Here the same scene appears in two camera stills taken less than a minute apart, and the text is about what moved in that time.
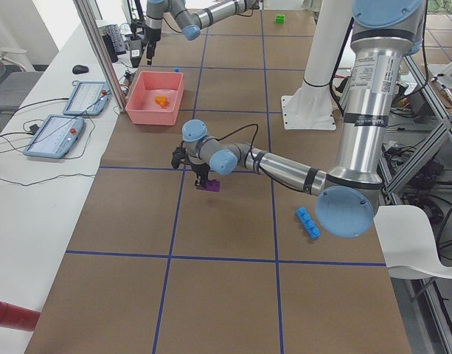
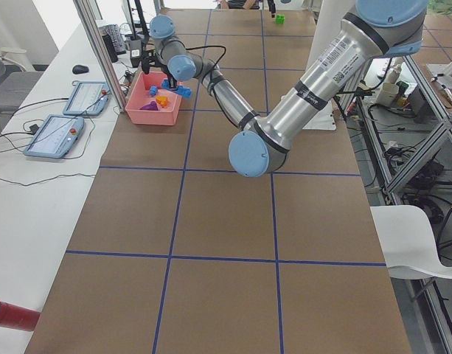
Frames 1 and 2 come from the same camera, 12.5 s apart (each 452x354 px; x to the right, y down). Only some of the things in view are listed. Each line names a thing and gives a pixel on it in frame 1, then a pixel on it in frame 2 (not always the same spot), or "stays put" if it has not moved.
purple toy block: x=211 y=185 → x=152 y=106
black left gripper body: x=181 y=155 → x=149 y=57
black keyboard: x=111 y=35 stays put
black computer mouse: x=78 y=69 stays put
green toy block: x=280 y=18 stays put
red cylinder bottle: x=7 y=315 stays put
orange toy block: x=161 y=100 stays put
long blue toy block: x=310 y=226 → x=182 y=90
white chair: x=407 y=245 stays put
